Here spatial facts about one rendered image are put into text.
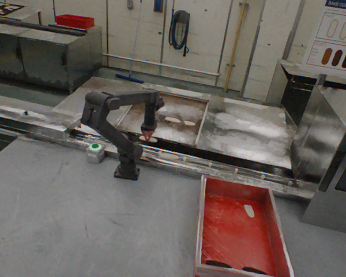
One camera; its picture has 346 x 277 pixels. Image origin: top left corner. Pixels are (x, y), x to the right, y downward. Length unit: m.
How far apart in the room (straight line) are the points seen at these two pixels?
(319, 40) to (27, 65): 3.76
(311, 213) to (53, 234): 1.06
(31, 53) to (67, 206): 3.35
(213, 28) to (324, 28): 3.17
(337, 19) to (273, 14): 2.70
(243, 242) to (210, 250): 0.15
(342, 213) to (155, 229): 0.79
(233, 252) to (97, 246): 0.51
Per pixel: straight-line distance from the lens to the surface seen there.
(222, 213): 1.22
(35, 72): 4.42
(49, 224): 1.17
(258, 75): 4.74
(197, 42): 4.99
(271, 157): 1.57
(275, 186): 1.41
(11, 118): 1.73
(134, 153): 1.23
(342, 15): 1.96
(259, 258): 1.13
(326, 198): 1.27
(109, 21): 5.46
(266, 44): 4.64
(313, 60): 1.97
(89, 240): 1.09
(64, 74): 4.12
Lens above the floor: 1.68
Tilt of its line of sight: 30 degrees down
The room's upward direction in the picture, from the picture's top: 8 degrees clockwise
